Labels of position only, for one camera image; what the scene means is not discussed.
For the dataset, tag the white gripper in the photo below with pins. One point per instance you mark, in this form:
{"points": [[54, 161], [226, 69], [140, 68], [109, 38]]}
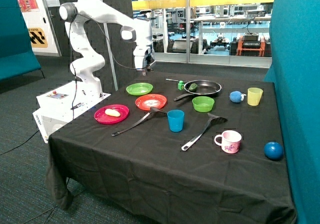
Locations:
{"points": [[143, 57]]}

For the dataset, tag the green toy pepper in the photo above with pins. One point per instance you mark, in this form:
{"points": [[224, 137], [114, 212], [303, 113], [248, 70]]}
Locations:
{"points": [[193, 87]]}

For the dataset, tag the yellow toy potato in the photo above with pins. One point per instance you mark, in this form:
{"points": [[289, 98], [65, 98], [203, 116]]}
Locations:
{"points": [[112, 112]]}

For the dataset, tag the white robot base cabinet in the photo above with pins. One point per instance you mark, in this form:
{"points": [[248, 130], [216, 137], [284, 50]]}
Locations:
{"points": [[60, 106]]}

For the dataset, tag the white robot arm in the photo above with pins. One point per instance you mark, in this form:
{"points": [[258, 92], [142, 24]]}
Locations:
{"points": [[138, 30]]}

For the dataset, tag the green plastic plate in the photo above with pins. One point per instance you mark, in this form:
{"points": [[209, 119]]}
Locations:
{"points": [[138, 89]]}

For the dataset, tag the orange plastic plate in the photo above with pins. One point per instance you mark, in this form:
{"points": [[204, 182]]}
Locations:
{"points": [[147, 101]]}

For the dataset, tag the black spatula left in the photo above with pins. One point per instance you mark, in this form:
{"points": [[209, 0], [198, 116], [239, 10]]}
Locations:
{"points": [[144, 118]]}

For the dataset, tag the blue plastic cup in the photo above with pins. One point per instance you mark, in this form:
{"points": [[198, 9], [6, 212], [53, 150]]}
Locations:
{"points": [[176, 120]]}

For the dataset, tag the pink plastic plate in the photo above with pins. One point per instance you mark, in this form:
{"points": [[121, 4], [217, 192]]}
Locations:
{"points": [[101, 117]]}

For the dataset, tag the black frying pan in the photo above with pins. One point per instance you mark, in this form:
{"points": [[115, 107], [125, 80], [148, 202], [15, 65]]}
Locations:
{"points": [[204, 88]]}

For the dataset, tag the green plastic bowl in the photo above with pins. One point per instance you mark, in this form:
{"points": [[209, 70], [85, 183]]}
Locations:
{"points": [[203, 103]]}

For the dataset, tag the black slotted spatula right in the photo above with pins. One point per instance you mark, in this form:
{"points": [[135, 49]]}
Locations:
{"points": [[211, 118]]}

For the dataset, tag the black tablecloth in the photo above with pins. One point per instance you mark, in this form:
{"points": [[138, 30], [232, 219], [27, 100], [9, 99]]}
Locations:
{"points": [[145, 171]]}

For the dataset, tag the blue plush ball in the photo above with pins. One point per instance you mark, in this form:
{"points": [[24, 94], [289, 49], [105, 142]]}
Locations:
{"points": [[236, 96]]}

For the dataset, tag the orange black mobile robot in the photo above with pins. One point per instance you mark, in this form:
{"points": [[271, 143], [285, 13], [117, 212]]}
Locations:
{"points": [[251, 44]]}

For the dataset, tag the pink white mug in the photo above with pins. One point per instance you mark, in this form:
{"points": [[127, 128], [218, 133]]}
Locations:
{"points": [[229, 141]]}

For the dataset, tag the yellow plastic cup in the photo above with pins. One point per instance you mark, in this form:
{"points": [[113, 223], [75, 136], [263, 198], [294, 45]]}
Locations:
{"points": [[254, 96]]}

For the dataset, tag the yellow black hazard sign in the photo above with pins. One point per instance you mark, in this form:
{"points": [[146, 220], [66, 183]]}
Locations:
{"points": [[37, 37]]}

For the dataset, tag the teal sofa left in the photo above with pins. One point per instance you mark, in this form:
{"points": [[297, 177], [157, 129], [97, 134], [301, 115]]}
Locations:
{"points": [[17, 57]]}

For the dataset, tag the teal partition right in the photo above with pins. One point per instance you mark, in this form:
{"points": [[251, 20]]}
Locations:
{"points": [[294, 34]]}

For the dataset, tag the blue rubber ball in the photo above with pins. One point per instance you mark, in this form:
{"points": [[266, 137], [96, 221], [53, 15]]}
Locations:
{"points": [[273, 151]]}

